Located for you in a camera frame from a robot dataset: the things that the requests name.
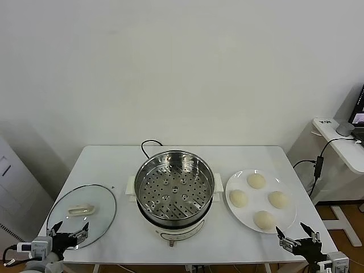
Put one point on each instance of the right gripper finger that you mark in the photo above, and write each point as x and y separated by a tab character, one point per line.
314	236
287	244

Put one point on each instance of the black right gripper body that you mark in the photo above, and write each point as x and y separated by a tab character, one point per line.
310	248

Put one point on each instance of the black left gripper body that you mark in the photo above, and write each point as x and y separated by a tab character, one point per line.
64	241

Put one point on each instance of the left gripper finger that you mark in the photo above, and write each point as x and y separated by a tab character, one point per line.
81	233
55	229

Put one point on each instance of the white steamed baozi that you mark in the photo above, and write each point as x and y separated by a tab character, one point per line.
278	200
256	181
238	198
264	219

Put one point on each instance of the round glass pot lid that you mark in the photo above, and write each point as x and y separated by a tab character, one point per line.
94	199

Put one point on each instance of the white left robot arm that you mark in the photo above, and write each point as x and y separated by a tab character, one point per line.
42	266

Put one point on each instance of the stainless steel steamer basket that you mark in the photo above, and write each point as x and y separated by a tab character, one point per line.
159	159

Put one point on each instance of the white table leg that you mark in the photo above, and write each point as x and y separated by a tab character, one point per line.
267	268
96	268

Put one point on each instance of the white round plate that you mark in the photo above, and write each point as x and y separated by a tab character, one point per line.
256	203

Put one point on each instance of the white side desk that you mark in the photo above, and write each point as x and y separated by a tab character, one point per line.
344	153

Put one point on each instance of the white electric cooker base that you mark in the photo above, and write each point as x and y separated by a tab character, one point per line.
176	234

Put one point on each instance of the grey cylinder speaker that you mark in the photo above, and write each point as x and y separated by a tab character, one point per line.
344	128

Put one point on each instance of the open laptop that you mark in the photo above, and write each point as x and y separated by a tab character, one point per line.
359	113

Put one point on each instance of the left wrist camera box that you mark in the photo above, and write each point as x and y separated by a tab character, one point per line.
39	247

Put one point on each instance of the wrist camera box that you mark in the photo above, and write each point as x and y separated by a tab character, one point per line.
39	247
337	263

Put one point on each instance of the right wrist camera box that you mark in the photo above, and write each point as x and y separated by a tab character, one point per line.
337	263

